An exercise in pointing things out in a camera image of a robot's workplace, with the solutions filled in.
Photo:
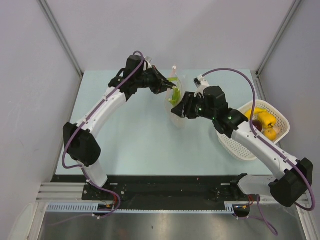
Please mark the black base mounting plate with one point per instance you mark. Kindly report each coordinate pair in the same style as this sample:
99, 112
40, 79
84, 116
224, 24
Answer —
176, 190

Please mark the yellow lemon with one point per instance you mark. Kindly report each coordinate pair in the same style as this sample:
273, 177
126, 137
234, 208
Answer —
270, 134

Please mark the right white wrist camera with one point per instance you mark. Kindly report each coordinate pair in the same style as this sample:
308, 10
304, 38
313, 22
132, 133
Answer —
201, 84

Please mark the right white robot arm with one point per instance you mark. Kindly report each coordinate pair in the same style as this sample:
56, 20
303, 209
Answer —
291, 177

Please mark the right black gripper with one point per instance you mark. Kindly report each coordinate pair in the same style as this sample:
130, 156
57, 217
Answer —
186, 105

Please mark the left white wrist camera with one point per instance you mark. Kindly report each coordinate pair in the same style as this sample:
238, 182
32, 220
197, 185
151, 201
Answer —
147, 63

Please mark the white slotted cable duct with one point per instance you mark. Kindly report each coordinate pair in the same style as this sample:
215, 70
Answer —
104, 208

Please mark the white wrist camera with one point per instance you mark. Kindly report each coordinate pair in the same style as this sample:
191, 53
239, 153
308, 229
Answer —
147, 63
201, 84

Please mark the green leek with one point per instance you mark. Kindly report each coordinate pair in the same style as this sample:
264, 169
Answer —
173, 96

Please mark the clear zip top bag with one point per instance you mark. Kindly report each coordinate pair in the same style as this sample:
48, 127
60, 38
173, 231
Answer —
179, 123

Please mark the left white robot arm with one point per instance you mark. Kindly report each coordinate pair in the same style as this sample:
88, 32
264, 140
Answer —
80, 138

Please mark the yellow banana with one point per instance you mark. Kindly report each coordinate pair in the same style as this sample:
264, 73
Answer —
255, 111

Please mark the aluminium frame rail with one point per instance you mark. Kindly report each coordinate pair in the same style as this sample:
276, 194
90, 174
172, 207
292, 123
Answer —
60, 192

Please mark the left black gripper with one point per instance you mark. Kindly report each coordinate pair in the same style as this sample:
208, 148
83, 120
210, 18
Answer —
160, 82

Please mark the yellow bell pepper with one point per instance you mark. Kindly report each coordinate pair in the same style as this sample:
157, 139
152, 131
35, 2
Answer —
267, 120

